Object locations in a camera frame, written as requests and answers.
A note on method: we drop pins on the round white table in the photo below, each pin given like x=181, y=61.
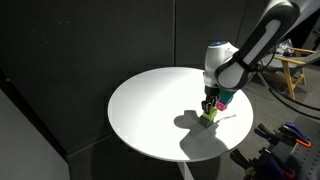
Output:
x=157, y=113

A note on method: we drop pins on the black perforated board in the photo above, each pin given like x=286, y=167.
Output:
x=305, y=161

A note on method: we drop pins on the blue block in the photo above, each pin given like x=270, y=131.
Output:
x=226, y=102

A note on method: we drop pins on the dark grey block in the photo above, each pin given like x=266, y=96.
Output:
x=205, y=122

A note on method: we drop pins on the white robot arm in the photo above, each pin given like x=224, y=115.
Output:
x=227, y=68

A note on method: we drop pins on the black purple clamp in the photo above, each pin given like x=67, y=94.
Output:
x=267, y=167

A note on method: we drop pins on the light green block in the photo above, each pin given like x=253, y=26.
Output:
x=211, y=114

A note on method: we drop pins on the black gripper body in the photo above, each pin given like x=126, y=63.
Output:
x=212, y=92

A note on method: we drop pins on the magenta red block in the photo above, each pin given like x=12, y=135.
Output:
x=220, y=106

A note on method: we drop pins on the wooden chair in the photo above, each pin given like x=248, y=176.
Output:
x=290, y=69

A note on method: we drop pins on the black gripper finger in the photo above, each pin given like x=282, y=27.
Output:
x=205, y=107
x=211, y=103

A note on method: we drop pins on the purple orange clamp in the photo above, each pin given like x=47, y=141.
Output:
x=287, y=132

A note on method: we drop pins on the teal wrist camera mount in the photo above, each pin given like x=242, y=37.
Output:
x=226, y=94

